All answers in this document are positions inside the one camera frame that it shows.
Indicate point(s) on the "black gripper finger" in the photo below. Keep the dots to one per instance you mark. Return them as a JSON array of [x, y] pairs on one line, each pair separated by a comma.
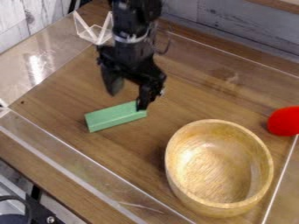
[[148, 92], [114, 80]]

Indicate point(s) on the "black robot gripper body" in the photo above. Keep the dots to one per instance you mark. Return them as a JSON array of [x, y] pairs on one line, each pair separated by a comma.
[[132, 60]]

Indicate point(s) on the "green rectangular block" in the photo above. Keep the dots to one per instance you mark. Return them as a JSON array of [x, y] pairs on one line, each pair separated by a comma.
[[110, 117]]

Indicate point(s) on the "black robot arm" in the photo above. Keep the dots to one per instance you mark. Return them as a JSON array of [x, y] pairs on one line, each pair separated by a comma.
[[135, 18]]

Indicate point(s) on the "brown wooden bowl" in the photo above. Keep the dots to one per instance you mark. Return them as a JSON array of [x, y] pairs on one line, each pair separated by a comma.
[[219, 167]]

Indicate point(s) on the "red fuzzy ball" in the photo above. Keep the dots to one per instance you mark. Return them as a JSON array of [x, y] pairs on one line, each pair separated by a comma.
[[283, 121]]

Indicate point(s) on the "clear acrylic corner bracket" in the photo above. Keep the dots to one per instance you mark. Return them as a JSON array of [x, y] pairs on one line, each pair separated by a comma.
[[96, 34]]

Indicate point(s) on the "black device with cable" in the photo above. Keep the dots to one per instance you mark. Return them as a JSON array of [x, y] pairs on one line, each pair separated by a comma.
[[35, 213]]

